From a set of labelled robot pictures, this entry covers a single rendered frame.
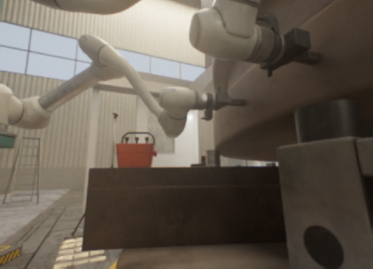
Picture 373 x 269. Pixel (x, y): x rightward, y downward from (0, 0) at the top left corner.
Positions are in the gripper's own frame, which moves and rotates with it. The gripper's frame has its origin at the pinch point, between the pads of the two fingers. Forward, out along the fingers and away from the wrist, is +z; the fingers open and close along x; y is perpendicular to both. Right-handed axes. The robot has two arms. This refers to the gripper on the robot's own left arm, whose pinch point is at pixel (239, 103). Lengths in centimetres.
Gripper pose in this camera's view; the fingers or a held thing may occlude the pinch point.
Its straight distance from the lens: 106.7
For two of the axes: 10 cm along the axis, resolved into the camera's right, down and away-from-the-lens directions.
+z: 9.8, 0.3, 2.1
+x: -2.1, 2.1, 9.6
